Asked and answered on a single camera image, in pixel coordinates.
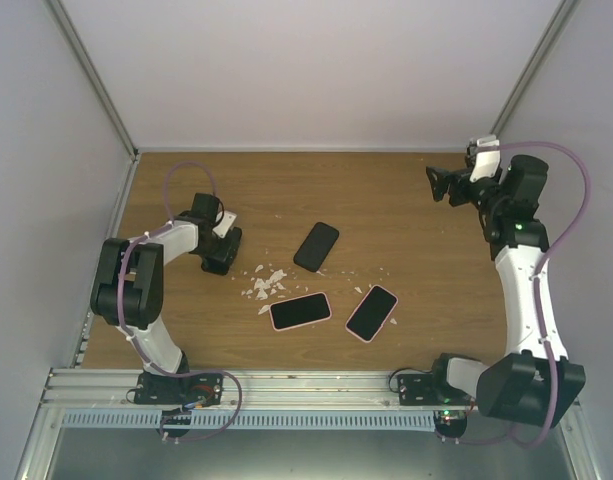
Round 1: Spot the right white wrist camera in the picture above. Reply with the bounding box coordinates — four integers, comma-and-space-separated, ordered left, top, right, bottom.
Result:
466, 135, 501, 183

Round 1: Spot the purple cable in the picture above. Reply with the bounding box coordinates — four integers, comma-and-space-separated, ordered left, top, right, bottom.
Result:
116, 160, 245, 445
438, 141, 595, 449

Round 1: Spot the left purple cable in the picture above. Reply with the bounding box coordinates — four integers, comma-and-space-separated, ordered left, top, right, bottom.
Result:
116, 160, 245, 445

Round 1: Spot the pink case phone left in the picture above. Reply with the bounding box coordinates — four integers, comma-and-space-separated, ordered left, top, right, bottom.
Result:
269, 292, 332, 331

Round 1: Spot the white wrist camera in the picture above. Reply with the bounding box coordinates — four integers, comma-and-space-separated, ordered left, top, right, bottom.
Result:
466, 135, 501, 183
213, 210, 237, 238

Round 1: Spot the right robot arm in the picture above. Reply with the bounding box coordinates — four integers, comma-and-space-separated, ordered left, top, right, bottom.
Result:
426, 155, 586, 428

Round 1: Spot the white debris pile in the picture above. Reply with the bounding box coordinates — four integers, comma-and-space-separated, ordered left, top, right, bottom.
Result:
231, 263, 290, 316

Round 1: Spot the grey slotted cable duct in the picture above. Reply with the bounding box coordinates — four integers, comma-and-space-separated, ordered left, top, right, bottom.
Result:
62, 409, 435, 432

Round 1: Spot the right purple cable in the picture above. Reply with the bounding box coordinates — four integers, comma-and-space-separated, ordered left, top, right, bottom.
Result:
438, 141, 595, 449

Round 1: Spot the aluminium front rail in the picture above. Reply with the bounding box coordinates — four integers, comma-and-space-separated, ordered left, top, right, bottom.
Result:
41, 368, 580, 412

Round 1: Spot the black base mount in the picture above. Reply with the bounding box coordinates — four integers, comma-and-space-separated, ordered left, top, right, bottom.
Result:
387, 368, 452, 406
126, 372, 224, 407

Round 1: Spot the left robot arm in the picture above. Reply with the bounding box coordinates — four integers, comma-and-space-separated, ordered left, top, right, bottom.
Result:
90, 193, 242, 404

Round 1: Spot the black phone face down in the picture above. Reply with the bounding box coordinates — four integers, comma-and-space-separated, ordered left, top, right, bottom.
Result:
293, 222, 340, 273

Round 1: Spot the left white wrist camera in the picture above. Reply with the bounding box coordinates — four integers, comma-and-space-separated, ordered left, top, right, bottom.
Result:
213, 210, 237, 238

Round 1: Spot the pink case phone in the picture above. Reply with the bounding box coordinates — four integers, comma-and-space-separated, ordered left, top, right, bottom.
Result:
269, 292, 332, 331
345, 285, 398, 343

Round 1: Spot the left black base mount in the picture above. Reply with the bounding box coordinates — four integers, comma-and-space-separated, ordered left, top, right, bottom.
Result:
126, 372, 224, 407

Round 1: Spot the pink case phone right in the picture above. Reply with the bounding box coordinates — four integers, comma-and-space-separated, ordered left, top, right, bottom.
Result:
345, 285, 398, 343

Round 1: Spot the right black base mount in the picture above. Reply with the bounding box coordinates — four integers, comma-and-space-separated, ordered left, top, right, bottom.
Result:
387, 368, 452, 406

